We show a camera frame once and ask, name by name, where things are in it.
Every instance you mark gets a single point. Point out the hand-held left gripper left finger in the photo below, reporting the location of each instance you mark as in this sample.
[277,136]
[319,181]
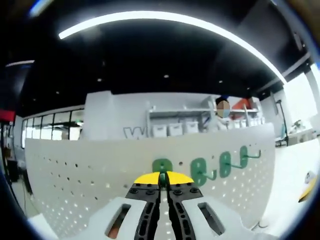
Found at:
[117,220]

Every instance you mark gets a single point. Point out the grey metal shelf rack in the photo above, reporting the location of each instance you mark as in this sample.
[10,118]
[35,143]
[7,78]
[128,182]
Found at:
[175,113]

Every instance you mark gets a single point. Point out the white perforated mounting plate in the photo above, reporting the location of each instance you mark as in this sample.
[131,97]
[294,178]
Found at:
[100,162]

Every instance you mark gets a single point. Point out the red panel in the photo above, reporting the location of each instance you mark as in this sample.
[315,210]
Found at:
[241,105]

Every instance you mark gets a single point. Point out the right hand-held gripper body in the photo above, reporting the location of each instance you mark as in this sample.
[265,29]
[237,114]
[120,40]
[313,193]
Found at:
[311,177]

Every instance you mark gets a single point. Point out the short white ceiling light strip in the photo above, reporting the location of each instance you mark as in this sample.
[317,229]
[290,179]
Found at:
[20,63]

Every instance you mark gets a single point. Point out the long white ceiling light strip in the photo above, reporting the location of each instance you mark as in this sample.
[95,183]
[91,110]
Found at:
[160,15]

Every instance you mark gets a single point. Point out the black electric scooter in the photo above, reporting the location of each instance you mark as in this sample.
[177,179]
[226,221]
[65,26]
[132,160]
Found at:
[285,136]

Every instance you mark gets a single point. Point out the row of white storage bins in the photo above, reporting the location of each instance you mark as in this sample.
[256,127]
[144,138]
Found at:
[160,130]

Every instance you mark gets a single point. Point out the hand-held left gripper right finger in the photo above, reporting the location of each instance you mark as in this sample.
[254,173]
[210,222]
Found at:
[197,222]

